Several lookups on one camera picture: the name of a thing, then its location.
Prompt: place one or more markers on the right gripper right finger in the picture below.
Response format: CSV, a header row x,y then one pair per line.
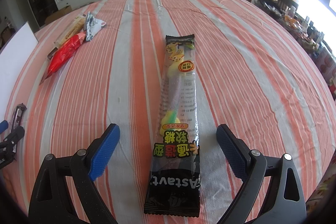
x,y
283,201

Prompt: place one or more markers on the white cardboard box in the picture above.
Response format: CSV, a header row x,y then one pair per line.
x,y
13,56

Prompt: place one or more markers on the cardboard box on floor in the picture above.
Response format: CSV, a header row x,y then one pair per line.
x,y
56,15

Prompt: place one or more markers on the dark chocolate bar wrapper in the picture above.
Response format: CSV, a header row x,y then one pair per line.
x,y
18,116

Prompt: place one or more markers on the red snack packet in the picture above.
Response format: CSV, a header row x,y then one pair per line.
x,y
63,54

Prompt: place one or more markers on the striped pink tablecloth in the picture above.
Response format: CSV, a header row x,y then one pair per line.
x,y
251,75

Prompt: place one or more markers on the brown sausage stick packet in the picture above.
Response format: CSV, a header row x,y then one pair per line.
x,y
51,54

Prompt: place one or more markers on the beige wafer packet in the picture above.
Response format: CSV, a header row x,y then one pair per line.
x,y
75,26

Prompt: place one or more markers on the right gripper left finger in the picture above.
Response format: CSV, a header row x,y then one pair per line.
x,y
51,200

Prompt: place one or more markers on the blue white snack packet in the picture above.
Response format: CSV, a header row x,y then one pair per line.
x,y
92,26

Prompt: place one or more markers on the black Astavt gummy packet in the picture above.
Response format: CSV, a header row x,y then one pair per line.
x,y
174,181

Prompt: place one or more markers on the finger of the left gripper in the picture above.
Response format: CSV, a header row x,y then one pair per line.
x,y
11,141
3,125

